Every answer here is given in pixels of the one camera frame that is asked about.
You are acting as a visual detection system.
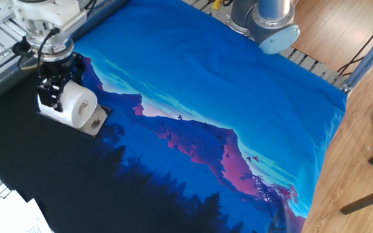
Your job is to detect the black floor cables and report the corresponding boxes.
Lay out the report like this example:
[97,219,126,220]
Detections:
[337,9,373,77]

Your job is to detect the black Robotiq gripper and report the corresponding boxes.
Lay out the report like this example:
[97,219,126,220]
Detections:
[37,53,87,113]

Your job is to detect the aluminium frame post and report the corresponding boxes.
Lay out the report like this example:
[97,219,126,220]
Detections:
[341,19,373,95]

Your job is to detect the white paper roll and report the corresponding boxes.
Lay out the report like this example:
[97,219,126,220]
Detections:
[37,80,98,129]

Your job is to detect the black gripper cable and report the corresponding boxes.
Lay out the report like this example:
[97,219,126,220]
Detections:
[36,27,61,77]

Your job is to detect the white paper sheets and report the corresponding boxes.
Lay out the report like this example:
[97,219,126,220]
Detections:
[0,190,53,233]

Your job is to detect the mountain print tablecloth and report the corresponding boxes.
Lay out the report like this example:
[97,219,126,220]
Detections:
[0,0,348,233]

